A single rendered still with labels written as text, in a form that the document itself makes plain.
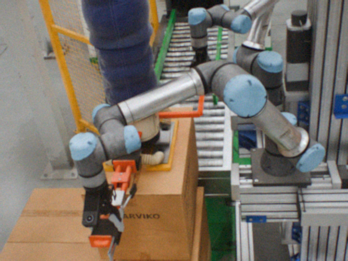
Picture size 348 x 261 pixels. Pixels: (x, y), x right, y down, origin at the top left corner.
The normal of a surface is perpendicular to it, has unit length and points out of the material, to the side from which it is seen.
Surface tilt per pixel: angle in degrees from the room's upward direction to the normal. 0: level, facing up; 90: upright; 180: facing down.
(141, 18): 100
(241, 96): 85
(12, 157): 0
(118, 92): 74
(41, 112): 90
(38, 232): 0
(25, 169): 0
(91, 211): 28
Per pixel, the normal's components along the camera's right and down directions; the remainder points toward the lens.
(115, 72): -0.40, 0.28
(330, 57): -0.09, 0.59
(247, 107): 0.31, 0.44
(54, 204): -0.12, -0.80
